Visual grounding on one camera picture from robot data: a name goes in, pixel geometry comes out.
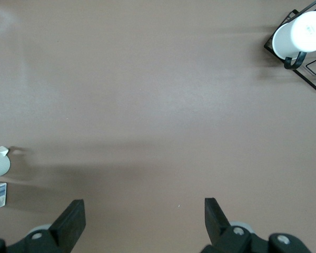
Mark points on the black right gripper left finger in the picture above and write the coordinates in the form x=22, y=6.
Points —
x=65, y=226

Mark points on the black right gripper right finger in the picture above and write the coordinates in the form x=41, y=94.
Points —
x=217, y=224

